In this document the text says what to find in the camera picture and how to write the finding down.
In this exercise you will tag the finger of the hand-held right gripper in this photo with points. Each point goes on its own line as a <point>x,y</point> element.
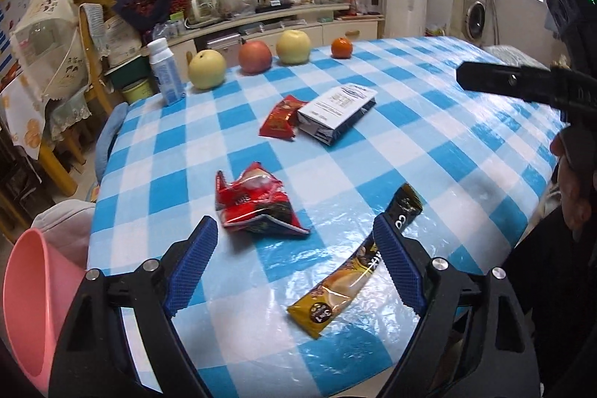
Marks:
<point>503,80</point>

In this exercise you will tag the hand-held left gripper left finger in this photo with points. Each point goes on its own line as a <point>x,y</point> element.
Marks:
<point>193,267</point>

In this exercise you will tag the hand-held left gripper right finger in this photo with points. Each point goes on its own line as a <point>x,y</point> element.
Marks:
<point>399,267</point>

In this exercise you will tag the black and yellow coffee sachet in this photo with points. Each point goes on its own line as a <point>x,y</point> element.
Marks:
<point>345,281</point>

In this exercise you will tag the pink plastic bin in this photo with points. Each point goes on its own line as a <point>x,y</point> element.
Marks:
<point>32,295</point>

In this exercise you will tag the blue and white milk carton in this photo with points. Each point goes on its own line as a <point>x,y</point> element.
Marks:
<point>336,111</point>

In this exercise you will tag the red gold-edged snack packet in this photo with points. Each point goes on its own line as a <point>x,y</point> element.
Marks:
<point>282,118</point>

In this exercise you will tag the person's right hand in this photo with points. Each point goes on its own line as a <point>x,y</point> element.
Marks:
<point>583,216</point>

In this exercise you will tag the white washing machine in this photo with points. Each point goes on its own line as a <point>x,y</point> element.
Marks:
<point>478,13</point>

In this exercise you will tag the blue checked tablecloth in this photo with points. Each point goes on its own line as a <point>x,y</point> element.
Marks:
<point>396,155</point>

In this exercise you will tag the grey padded stool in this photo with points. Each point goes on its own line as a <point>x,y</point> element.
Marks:
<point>65,221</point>

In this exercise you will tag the blue cushion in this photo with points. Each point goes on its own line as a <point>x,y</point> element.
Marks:
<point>109,137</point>

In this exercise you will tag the orange tangerine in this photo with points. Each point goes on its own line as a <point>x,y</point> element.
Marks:
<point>342,48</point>

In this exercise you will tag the person's dark clothing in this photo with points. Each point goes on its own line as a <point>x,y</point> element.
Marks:
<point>559,309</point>

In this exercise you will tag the yellow green bucket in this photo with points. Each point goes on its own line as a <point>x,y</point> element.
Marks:
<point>138,91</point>

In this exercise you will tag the white plastic milk bottle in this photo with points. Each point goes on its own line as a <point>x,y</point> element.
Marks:
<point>165,74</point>

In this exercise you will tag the yellow pear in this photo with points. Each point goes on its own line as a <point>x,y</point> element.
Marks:
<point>207,70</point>

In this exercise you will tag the green plastic tub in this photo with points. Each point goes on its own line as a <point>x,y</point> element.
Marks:
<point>128,71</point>

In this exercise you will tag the large pale green pear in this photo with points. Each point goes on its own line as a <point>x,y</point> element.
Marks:
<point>294,47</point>

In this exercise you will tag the cream tv cabinet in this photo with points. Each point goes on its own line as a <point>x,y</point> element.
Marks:
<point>298,25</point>

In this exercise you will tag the red apple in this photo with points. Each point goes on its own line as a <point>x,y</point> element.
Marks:
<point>255,57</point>

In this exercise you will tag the silver metal case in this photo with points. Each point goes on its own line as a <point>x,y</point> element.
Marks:
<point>224,42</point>

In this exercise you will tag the orange print white cloth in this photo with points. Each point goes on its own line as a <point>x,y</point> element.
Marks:
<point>21,113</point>

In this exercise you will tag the wooden chair with lace cover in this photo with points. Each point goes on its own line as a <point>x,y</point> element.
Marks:
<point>95,48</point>

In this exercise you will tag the white sack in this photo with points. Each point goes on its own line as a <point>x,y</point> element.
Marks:
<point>122,36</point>

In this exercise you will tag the glass kettle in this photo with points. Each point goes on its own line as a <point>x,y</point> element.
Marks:
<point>201,8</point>

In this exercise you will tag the cream mesh food cover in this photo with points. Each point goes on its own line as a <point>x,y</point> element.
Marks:
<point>46,48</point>

